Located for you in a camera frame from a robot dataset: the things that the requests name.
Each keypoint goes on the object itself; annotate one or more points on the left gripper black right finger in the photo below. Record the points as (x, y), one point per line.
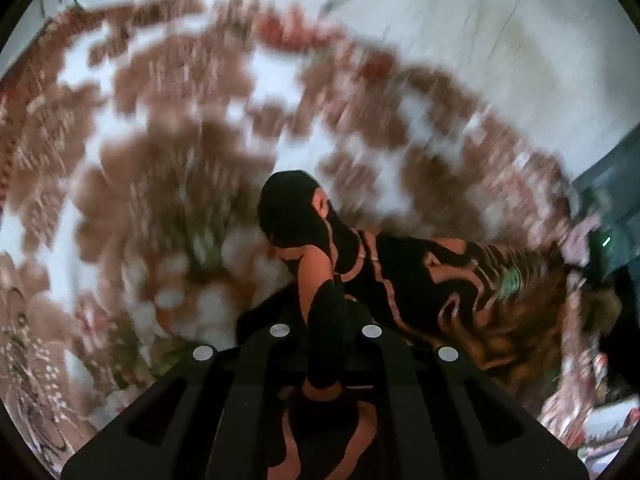
(439, 417)

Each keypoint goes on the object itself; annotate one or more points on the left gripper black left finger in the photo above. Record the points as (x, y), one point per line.
(214, 415)

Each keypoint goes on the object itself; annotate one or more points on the black hoodie with orange lettering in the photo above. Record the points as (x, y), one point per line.
(500, 306)

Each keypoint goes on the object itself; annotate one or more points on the floral brown red blanket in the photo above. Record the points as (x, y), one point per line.
(135, 142)

